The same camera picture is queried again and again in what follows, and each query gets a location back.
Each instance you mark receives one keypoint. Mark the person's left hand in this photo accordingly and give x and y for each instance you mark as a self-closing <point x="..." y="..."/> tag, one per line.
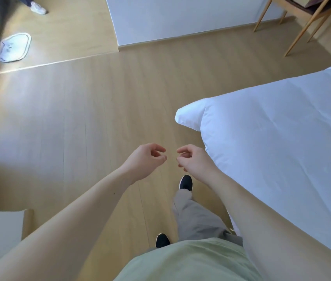
<point x="138" y="164"/>

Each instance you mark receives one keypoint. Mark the person's right hand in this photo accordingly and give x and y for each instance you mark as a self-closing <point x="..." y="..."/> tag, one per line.
<point x="197" y="164"/>

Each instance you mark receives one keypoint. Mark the person's left thumb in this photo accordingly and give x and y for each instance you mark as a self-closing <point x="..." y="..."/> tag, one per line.
<point x="158" y="162"/>

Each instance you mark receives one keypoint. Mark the person's right thumb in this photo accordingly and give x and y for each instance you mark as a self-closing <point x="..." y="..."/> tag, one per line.
<point x="183" y="162"/>

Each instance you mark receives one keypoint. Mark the person's right forearm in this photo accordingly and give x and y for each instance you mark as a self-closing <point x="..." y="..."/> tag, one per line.
<point x="270" y="231"/>

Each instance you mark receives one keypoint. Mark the person's left forearm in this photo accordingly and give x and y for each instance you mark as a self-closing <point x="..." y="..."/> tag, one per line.
<point x="66" y="225"/>

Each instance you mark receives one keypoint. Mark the black shoe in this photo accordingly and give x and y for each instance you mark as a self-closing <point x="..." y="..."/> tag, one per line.
<point x="162" y="240"/>
<point x="186" y="182"/>

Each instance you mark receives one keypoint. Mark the grey trousers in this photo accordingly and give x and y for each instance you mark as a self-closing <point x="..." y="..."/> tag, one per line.
<point x="197" y="219"/>

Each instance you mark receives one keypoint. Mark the light green shirt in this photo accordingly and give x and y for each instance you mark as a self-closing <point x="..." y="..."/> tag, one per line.
<point x="188" y="263"/>

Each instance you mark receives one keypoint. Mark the white bed duvet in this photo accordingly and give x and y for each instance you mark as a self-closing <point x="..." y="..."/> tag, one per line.
<point x="285" y="137"/>

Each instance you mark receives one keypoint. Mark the white cat-shaped floor mat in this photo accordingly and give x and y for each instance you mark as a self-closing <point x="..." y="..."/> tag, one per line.
<point x="13" y="48"/>

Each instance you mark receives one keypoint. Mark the wooden chair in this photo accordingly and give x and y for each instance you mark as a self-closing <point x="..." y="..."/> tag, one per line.
<point x="305" y="14"/>

